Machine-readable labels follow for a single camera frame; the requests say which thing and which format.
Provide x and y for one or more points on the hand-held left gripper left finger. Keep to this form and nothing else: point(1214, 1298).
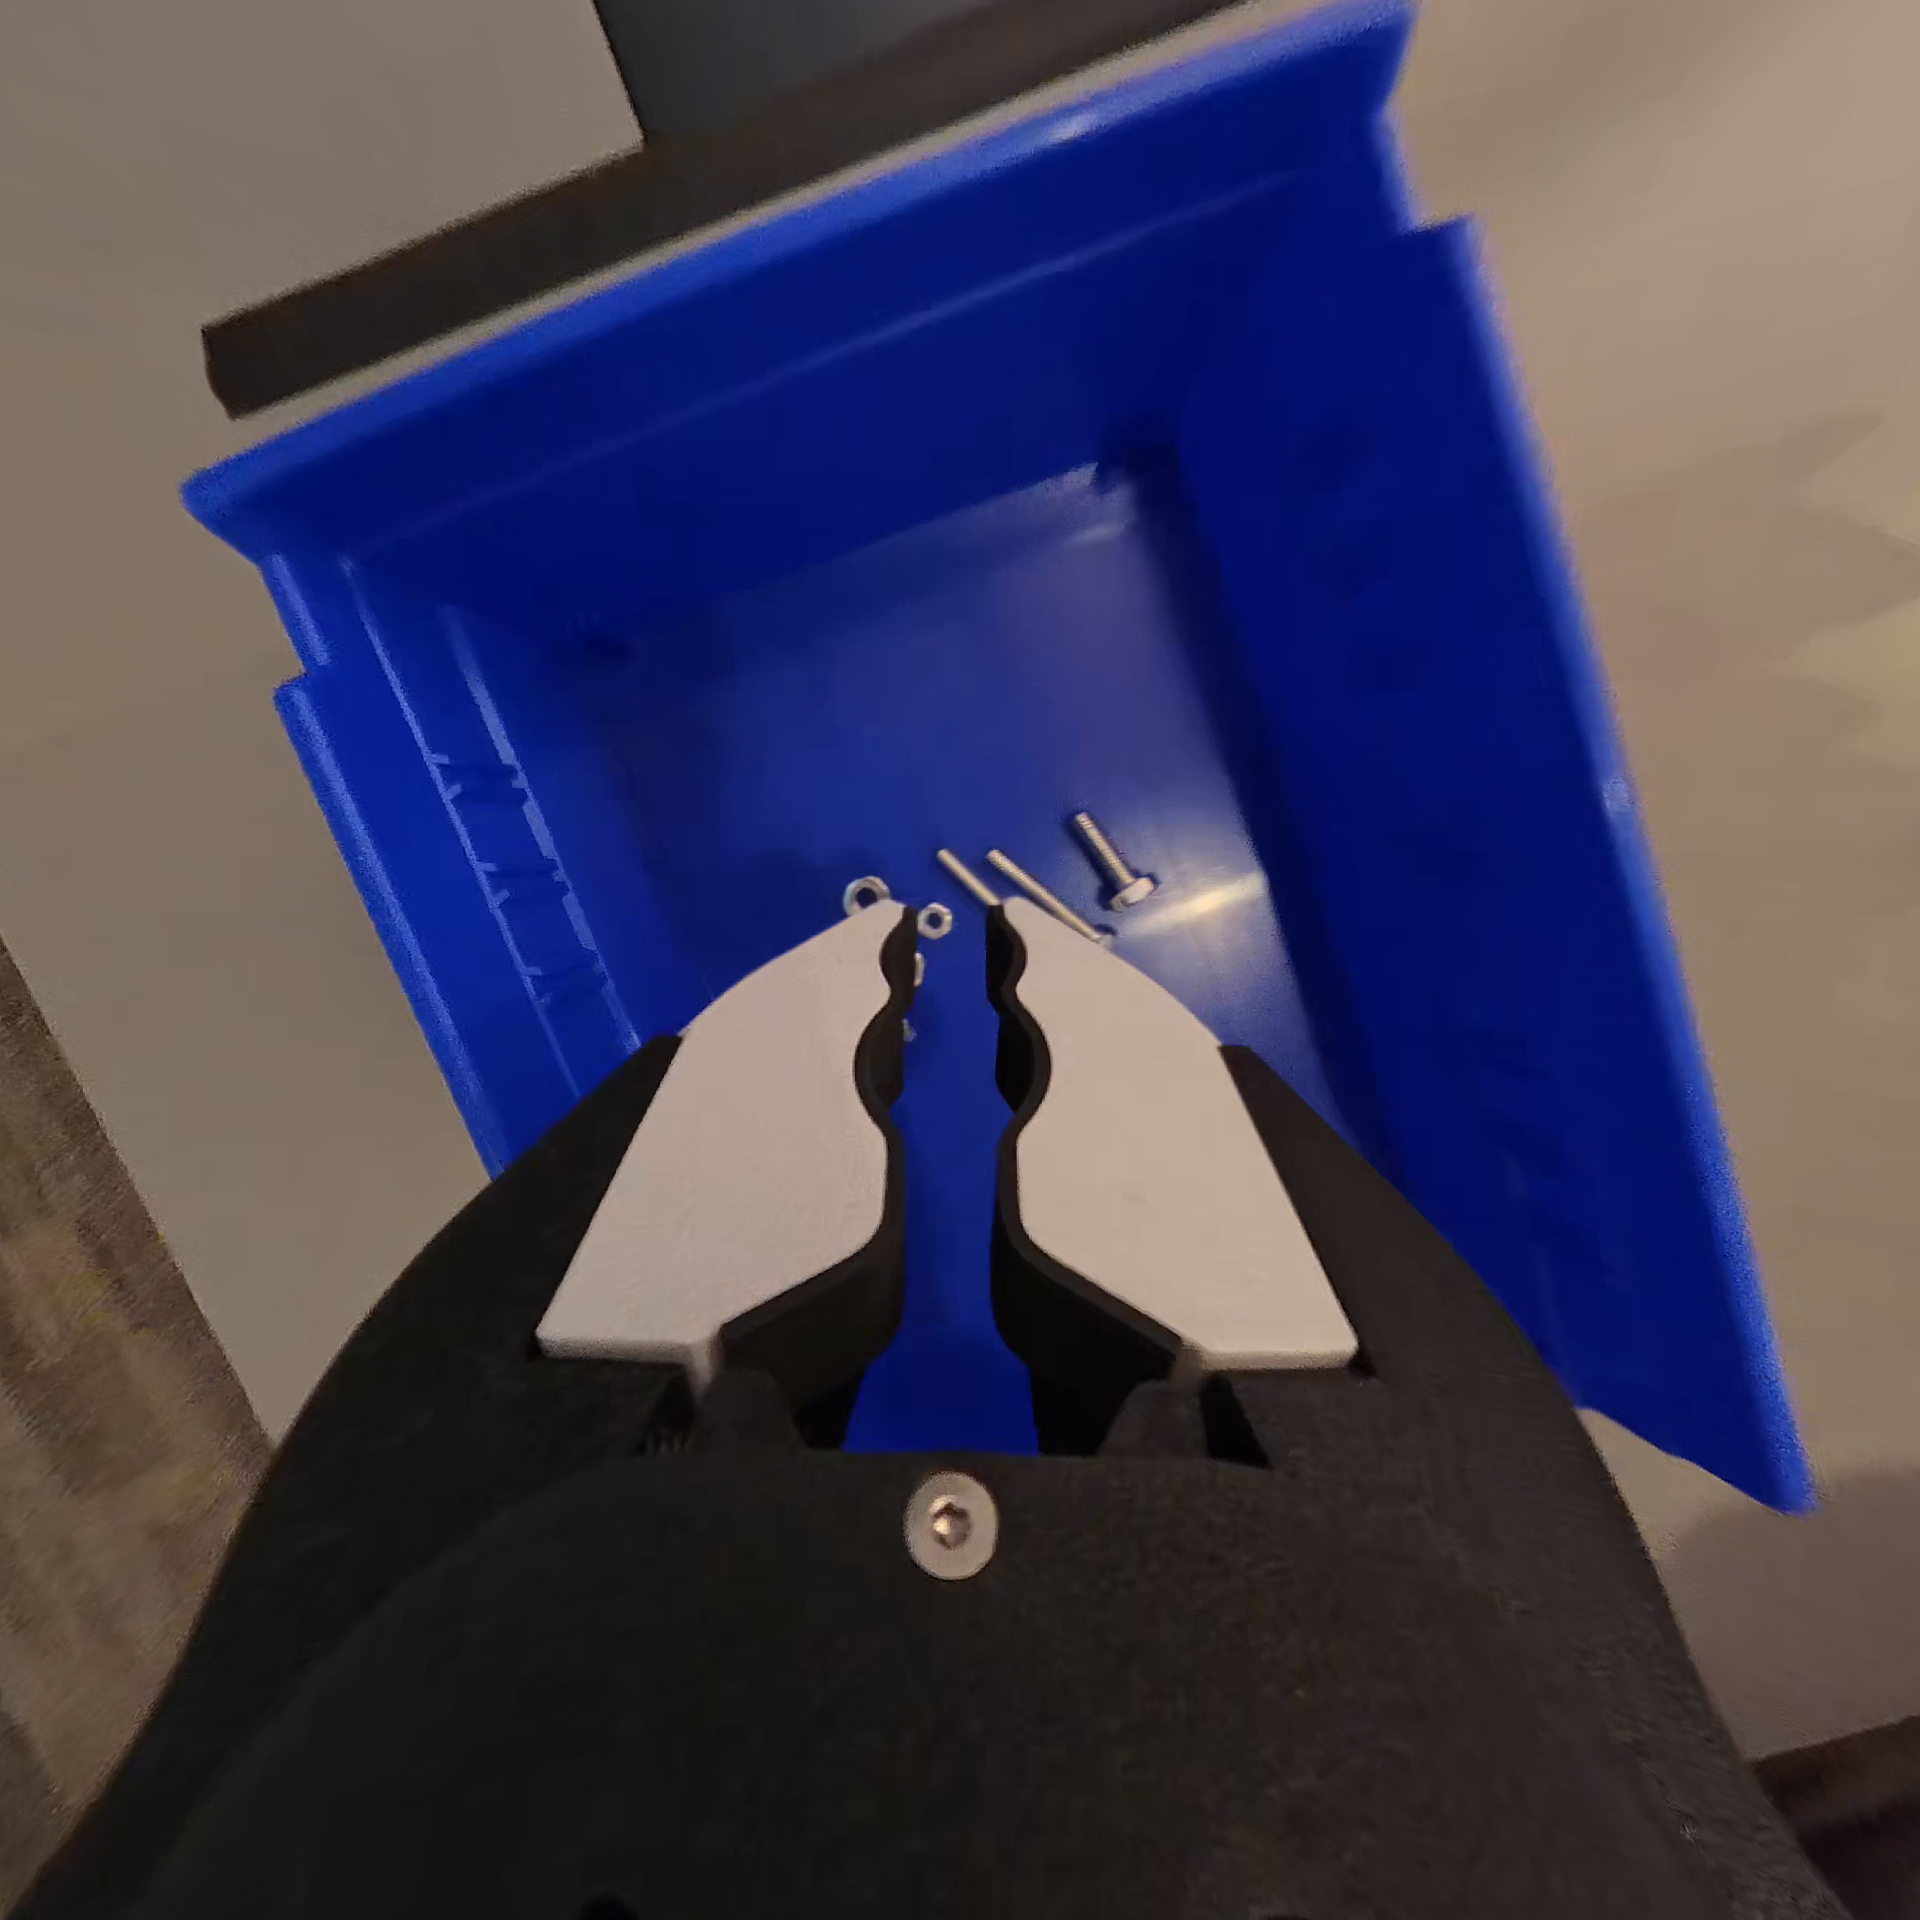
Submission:
point(747, 1168)

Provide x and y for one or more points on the long thin silver bolt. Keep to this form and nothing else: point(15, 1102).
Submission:
point(1044, 896)
point(964, 884)

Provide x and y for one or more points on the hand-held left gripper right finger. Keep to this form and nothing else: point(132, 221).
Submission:
point(1157, 1184)

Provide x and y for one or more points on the blue plastic parts bin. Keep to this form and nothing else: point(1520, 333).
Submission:
point(928, 674)

